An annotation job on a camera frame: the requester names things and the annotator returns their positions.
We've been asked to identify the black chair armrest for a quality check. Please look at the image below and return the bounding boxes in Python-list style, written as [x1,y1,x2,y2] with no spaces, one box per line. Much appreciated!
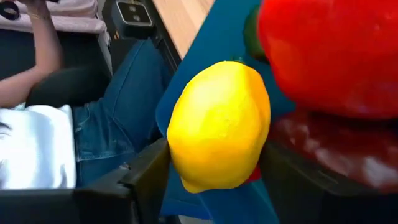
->
[25,65,113,108]

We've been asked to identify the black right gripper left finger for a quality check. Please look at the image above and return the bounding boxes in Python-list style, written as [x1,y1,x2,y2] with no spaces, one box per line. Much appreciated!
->
[76,138,172,224]

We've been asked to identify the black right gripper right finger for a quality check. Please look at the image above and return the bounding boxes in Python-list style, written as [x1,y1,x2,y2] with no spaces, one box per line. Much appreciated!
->
[259,143,398,224]

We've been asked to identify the black ring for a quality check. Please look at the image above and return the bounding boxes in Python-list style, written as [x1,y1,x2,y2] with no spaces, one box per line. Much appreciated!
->
[0,0,20,21]

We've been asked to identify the person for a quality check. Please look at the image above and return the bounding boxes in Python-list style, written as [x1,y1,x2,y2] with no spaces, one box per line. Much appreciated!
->
[0,0,175,191]

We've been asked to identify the red round fruit green top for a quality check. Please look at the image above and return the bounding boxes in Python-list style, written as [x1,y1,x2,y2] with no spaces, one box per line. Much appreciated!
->
[246,164,262,184]

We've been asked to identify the yellow bell pepper toy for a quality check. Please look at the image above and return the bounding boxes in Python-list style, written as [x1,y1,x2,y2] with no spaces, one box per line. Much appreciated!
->
[166,60,272,194]

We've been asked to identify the pale pink fabric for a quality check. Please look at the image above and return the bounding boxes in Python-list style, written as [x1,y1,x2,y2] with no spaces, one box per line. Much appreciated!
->
[12,0,109,35]

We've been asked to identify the red bell pepper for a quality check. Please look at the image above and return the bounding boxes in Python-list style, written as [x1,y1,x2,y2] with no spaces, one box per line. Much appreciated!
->
[242,0,398,121]

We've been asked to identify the blue plastic basket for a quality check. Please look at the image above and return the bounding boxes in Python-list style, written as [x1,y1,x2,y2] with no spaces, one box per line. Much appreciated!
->
[155,0,296,224]

